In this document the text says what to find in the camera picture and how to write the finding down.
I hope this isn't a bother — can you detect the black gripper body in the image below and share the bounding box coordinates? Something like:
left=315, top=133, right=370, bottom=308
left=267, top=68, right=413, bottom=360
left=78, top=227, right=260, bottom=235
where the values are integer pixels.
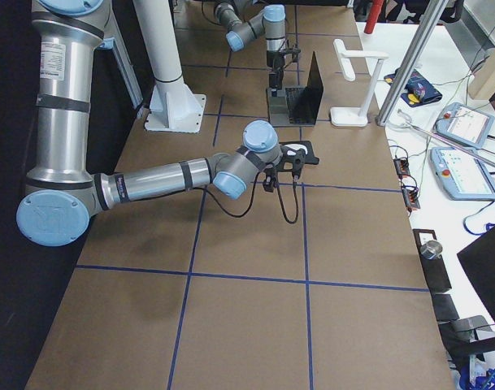
left=266, top=45, right=301, bottom=72
left=263, top=148, right=306, bottom=192

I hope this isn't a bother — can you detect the white computer mouse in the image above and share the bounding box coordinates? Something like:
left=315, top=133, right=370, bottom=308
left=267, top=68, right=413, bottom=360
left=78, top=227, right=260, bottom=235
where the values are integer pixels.
left=285, top=143, right=308, bottom=156

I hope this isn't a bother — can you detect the black mouse pad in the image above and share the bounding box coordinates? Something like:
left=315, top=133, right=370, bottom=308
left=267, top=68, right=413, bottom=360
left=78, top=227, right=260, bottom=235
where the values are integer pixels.
left=280, top=141, right=319, bottom=166

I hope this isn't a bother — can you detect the grey laptop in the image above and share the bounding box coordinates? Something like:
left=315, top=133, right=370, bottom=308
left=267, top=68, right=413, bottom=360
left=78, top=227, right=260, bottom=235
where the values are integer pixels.
left=266, top=52, right=323, bottom=128

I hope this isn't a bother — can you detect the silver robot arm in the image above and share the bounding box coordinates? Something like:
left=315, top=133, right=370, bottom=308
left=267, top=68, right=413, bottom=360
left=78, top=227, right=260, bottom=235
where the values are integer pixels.
left=15, top=1, right=317, bottom=247
left=214, top=1, right=301, bottom=97

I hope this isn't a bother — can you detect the white desk lamp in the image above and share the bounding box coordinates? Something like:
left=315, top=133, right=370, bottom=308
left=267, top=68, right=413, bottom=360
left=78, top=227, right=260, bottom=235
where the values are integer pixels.
left=330, top=39, right=389, bottom=128

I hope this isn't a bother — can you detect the red cylinder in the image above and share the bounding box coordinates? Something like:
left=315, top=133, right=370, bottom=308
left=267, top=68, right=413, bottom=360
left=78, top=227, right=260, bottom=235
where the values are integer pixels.
left=363, top=0, right=384, bottom=35

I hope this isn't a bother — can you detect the space pattern pencil case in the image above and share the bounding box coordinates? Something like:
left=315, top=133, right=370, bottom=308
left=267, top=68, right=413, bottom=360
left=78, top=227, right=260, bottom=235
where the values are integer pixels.
left=401, top=69, right=443, bottom=107

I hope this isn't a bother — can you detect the silver metal cylinder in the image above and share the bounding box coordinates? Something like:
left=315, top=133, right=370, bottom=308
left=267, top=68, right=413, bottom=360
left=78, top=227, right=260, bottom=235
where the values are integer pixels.
left=419, top=240, right=443, bottom=260

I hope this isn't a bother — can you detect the near teach pendant tablet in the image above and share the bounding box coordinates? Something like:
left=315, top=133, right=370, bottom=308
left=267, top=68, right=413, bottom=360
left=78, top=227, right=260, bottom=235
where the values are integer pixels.
left=430, top=147, right=495, bottom=201

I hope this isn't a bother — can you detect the teach pendant tablet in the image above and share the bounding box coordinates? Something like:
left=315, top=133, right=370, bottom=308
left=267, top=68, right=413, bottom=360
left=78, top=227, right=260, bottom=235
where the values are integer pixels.
left=430, top=147, right=495, bottom=201
left=434, top=102, right=494, bottom=150

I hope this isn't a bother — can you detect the far teach pendant tablet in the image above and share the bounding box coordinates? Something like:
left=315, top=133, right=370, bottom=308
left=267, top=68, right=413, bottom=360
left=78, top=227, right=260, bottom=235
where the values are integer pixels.
left=434, top=102, right=494, bottom=150

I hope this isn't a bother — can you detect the black monitor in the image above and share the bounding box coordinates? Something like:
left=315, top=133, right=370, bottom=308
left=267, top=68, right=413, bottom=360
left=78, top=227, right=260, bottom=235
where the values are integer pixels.
left=457, top=227, right=495, bottom=323

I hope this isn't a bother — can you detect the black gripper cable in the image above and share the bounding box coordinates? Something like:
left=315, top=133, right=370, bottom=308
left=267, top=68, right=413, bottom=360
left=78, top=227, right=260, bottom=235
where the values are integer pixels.
left=206, top=172, right=301, bottom=224

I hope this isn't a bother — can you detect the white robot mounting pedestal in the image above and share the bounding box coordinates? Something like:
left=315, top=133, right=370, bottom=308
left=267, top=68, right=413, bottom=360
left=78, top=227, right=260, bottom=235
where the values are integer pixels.
left=133, top=0, right=206, bottom=133

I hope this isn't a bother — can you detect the aluminium frame post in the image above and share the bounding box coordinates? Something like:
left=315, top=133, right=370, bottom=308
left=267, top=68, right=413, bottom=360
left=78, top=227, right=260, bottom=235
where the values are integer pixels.
left=376, top=0, right=448, bottom=127

